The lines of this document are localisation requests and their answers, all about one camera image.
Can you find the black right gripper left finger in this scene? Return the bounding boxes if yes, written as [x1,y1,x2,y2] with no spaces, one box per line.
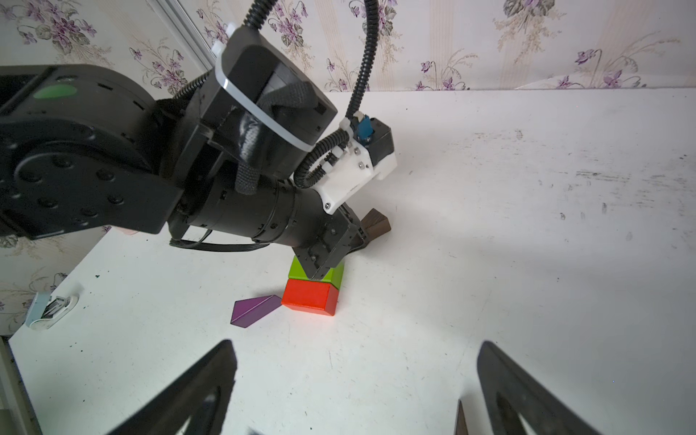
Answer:
[112,340,237,434]

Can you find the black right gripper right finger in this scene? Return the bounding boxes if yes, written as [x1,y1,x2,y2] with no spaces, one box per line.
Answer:
[477,341,597,434]

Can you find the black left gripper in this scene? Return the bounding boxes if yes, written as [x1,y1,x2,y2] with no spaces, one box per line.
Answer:
[293,205,364,280]

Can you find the brown triangle block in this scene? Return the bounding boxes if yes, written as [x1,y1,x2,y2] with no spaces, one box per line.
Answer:
[454,400,469,435]
[361,208,392,242]

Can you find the green rectangular block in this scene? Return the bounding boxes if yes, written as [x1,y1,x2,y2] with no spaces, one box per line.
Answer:
[288,257,345,289]

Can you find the red rectangular block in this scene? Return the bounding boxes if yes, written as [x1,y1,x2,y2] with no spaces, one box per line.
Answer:
[282,279,339,316]

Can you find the purple triangle block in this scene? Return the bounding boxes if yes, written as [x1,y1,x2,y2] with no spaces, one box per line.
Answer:
[230,295,282,328]

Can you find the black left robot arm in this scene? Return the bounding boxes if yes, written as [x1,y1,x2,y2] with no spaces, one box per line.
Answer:
[1,25,368,279]

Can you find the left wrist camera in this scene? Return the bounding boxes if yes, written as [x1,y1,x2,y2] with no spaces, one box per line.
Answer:
[313,112,397,215]

